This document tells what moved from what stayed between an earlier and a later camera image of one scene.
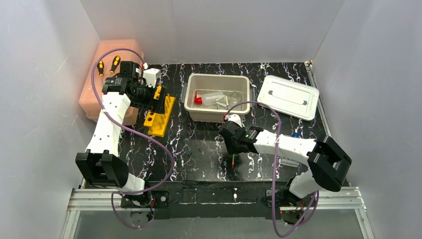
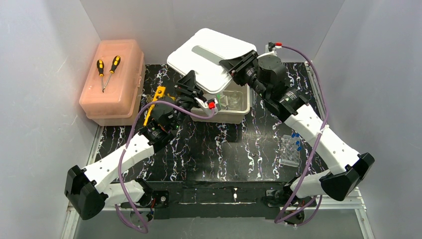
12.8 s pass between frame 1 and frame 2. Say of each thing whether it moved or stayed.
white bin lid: moved
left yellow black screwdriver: stayed
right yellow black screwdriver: stayed
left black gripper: moved
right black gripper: moved
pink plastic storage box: stayed
